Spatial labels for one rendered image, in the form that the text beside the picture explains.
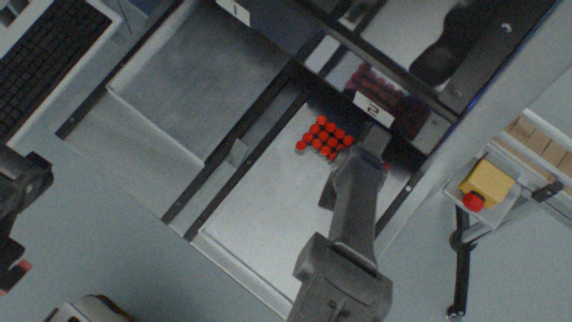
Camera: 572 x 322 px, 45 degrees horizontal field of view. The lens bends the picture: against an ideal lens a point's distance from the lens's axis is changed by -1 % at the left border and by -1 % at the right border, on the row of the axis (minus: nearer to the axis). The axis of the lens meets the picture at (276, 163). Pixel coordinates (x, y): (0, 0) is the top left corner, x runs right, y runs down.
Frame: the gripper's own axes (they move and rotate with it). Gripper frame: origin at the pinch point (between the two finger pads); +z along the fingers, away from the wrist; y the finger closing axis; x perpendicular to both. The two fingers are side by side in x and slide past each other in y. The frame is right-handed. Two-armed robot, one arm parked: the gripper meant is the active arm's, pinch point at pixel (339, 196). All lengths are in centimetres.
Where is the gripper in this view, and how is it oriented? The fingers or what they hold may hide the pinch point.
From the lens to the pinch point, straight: 137.5
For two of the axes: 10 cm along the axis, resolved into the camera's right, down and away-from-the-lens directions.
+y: 4.0, -8.9, 2.3
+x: -9.2, -3.9, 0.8
